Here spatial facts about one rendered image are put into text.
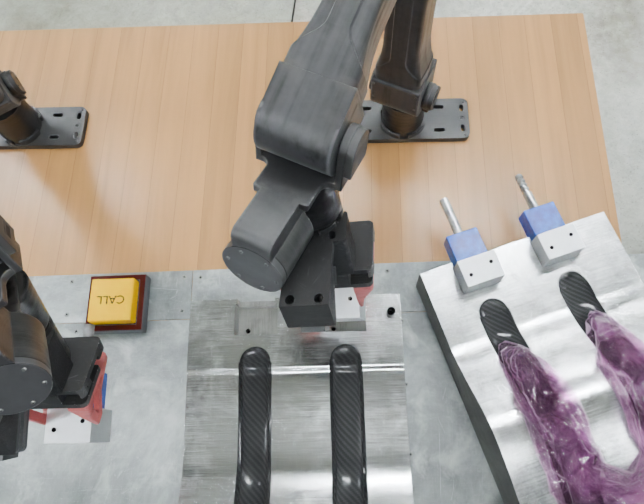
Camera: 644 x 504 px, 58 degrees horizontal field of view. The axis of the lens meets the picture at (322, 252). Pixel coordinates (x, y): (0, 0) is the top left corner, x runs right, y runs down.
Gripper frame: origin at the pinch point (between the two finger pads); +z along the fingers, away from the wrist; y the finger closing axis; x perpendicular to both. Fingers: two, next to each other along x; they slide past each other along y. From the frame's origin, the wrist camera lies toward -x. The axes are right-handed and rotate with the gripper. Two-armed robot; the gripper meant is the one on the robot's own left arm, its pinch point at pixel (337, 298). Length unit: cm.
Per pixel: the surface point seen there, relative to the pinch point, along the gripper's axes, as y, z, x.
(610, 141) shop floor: 65, 73, 104
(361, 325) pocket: 1.5, 8.4, 1.7
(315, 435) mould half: -3.8, 10.3, -11.7
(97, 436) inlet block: -25.9, 2.1, -14.9
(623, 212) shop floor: 65, 81, 83
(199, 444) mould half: -17.1, 8.9, -13.2
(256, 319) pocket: -11.7, 6.3, 2.0
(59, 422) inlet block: -29.1, -0.6, -14.5
